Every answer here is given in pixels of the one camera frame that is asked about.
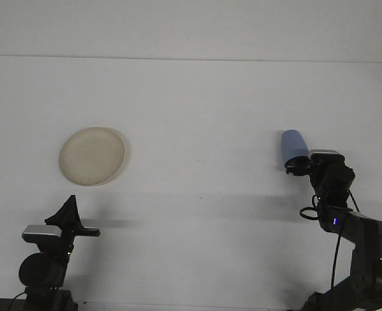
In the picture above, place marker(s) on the pale blue cup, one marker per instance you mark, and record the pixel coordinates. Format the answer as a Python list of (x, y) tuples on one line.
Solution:
[(292, 144)]

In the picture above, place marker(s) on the pale round plate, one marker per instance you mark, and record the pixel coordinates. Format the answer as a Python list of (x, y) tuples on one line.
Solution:
[(93, 157)]

